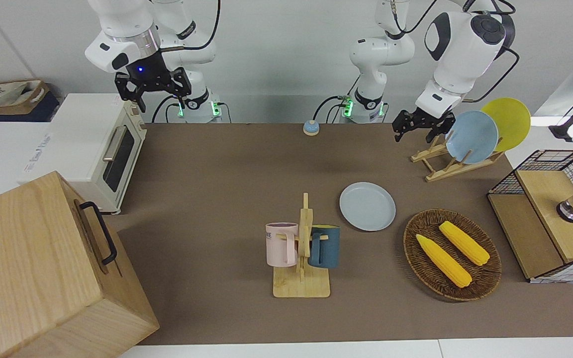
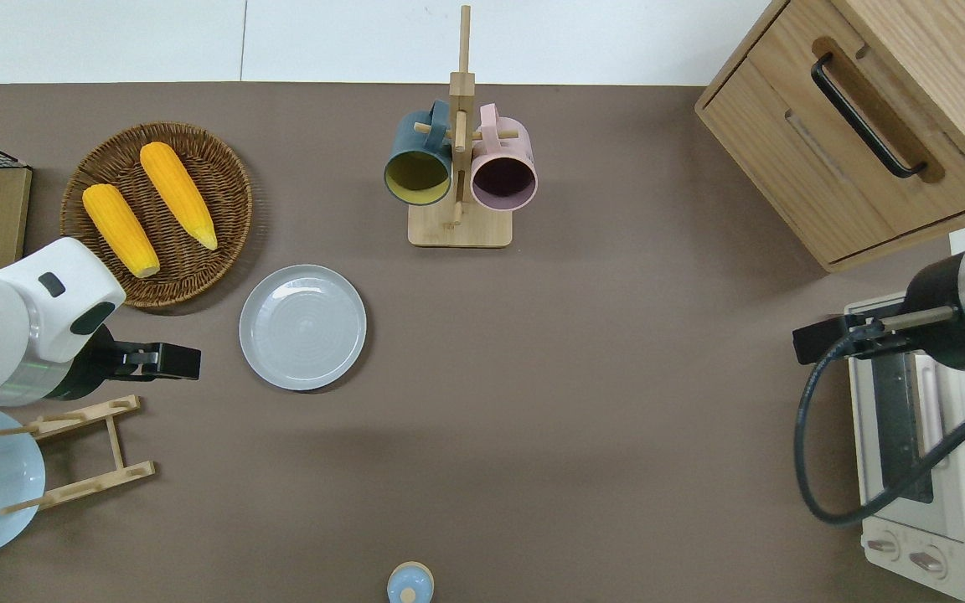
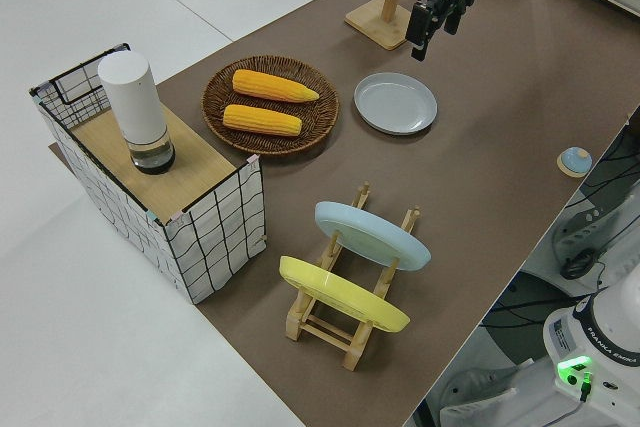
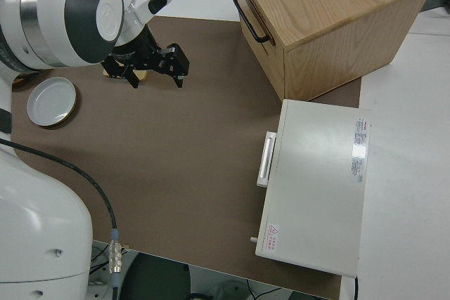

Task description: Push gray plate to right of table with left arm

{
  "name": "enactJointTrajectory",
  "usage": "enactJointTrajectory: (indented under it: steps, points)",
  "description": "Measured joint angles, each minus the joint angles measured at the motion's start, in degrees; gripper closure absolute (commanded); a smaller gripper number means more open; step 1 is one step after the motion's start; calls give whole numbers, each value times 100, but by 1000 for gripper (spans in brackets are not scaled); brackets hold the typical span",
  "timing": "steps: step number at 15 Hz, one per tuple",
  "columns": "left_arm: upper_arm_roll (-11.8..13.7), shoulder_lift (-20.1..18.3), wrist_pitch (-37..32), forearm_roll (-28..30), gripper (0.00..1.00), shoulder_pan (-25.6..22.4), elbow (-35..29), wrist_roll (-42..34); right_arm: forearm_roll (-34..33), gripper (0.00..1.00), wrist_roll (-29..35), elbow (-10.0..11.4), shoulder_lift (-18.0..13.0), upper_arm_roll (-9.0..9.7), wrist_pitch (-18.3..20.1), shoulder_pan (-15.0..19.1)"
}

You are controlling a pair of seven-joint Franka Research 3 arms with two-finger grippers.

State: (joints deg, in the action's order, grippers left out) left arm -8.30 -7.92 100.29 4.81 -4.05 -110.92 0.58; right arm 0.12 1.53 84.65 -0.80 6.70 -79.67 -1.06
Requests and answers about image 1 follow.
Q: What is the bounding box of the brown table mat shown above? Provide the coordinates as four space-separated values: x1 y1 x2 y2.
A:
102 123 573 346

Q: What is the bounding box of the black base cable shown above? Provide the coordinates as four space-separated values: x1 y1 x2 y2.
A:
151 96 175 123
313 94 354 124

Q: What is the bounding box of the wooden plate rack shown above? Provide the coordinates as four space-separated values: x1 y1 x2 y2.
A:
411 130 505 182

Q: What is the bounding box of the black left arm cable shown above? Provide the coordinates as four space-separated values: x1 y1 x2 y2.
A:
388 0 521 103

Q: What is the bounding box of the wooden mug tree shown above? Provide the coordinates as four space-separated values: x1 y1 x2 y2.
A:
273 193 331 298

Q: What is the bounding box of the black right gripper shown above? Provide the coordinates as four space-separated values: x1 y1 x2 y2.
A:
115 52 191 113

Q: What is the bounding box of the light blue plate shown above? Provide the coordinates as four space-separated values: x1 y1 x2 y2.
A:
446 110 499 165

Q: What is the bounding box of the pink mug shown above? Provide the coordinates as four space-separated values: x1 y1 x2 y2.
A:
266 222 299 267

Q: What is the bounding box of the gray plate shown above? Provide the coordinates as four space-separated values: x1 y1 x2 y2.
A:
339 182 396 232

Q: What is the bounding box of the brown wicker basket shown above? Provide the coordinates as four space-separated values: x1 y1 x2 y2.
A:
403 209 502 302

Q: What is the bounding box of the yellow corn cob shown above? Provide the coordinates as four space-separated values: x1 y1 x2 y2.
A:
416 234 473 288
439 221 490 267

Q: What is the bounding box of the white toaster oven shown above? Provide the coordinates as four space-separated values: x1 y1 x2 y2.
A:
18 93 148 215

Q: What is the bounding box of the yellow plate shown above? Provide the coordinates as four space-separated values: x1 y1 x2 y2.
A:
480 97 531 152

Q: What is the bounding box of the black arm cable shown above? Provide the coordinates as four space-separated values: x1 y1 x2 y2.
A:
160 0 221 53
388 0 521 103

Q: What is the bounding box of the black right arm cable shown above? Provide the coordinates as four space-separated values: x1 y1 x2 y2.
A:
160 0 221 53

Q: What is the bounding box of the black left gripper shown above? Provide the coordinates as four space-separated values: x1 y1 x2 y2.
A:
392 107 455 144

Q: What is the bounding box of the cardboard box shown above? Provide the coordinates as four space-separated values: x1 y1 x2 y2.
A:
0 80 51 116

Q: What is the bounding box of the wooden cabinet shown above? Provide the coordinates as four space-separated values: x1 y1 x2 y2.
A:
0 171 160 358

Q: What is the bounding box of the dark navy crate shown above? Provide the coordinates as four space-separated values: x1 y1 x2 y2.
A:
0 92 61 136

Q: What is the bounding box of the wire mesh shelf with boards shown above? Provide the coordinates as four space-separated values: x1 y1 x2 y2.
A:
487 149 573 284

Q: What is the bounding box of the black cabinet handle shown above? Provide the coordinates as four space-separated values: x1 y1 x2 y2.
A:
79 201 118 266

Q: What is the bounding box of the dark blue mug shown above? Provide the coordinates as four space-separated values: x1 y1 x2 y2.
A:
308 225 341 269

